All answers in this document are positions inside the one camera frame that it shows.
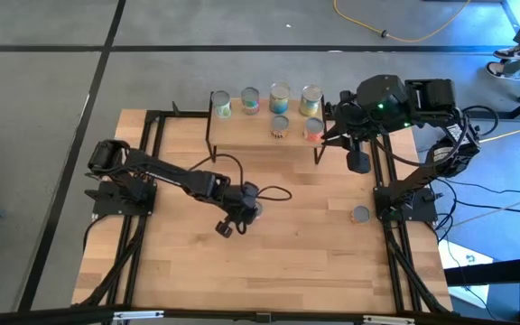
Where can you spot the blue label can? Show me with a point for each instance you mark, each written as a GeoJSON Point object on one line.
{"type": "Point", "coordinates": [279, 101]}

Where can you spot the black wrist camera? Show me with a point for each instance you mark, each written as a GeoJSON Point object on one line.
{"type": "Point", "coordinates": [359, 162]}
{"type": "Point", "coordinates": [224, 229]}

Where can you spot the white floor sign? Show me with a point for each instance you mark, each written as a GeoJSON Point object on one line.
{"type": "Point", "coordinates": [467, 259]}

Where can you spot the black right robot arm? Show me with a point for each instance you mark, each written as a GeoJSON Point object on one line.
{"type": "Point", "coordinates": [386, 97]}

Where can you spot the black aluminium table frame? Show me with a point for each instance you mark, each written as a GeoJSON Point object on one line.
{"type": "Point", "coordinates": [183, 114]}

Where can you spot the black beans can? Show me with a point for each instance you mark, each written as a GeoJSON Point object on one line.
{"type": "Point", "coordinates": [280, 126]}

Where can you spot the silver frame bracket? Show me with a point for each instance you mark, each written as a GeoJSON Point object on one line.
{"type": "Point", "coordinates": [388, 319]}
{"type": "Point", "coordinates": [138, 315]}

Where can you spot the yellow-green carrots can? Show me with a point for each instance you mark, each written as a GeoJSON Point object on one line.
{"type": "Point", "coordinates": [309, 101]}

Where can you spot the teal pink label can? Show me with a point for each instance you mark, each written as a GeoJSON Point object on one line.
{"type": "Point", "coordinates": [250, 101]}

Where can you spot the black desk edge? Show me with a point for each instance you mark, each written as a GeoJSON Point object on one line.
{"type": "Point", "coordinates": [494, 273]}

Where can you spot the green white label can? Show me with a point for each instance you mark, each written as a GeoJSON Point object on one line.
{"type": "Point", "coordinates": [221, 106]}

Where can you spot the wooden shelf black metal legs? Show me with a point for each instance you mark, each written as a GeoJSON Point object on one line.
{"type": "Point", "coordinates": [246, 131]}

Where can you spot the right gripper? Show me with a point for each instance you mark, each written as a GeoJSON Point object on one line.
{"type": "Point", "coordinates": [352, 126]}

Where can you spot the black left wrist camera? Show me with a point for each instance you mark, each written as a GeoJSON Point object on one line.
{"type": "Point", "coordinates": [224, 229]}

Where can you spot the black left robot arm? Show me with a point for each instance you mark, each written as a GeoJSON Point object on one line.
{"type": "Point", "coordinates": [169, 173]}

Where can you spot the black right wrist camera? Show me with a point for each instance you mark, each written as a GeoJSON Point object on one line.
{"type": "Point", "coordinates": [359, 162]}

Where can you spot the orange white patterned can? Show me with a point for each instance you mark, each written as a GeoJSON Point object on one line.
{"type": "Point", "coordinates": [314, 131]}

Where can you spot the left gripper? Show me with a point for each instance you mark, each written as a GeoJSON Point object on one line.
{"type": "Point", "coordinates": [241, 201]}

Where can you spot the person's shoe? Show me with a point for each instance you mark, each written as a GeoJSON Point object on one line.
{"type": "Point", "coordinates": [501, 70]}
{"type": "Point", "coordinates": [513, 52]}

